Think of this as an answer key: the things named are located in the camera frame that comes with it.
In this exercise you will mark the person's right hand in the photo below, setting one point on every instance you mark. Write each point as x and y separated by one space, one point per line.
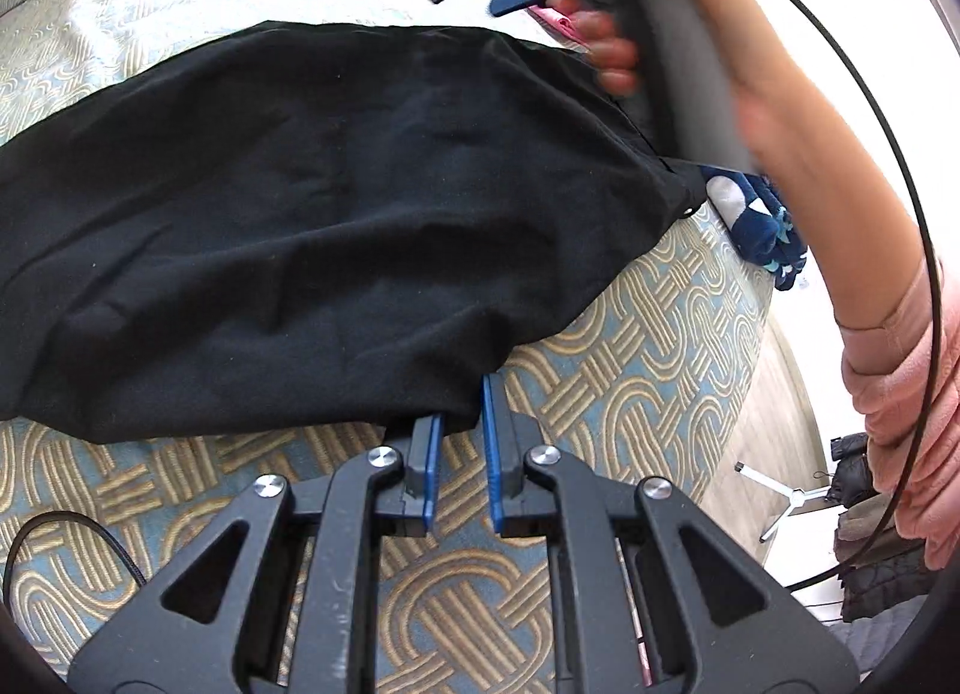
750 48

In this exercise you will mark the pink folded cloth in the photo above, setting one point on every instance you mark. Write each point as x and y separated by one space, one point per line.
559 26

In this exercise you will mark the white stand legs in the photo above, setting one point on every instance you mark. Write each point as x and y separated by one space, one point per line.
787 495

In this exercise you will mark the black pants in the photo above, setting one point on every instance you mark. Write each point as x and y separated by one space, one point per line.
337 214

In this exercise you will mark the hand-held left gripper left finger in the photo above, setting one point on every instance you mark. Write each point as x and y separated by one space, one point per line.
431 465

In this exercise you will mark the patterned blue beige bedspread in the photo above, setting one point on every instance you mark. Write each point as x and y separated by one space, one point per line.
660 334

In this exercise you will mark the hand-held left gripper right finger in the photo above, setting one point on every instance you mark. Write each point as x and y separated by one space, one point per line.
493 454

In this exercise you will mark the dark quilted jacket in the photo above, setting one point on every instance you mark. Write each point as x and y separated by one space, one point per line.
877 574

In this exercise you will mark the person's right forearm pink sleeve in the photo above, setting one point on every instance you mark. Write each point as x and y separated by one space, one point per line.
862 251

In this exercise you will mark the navy star-printed cloth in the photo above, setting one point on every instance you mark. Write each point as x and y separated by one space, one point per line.
757 221

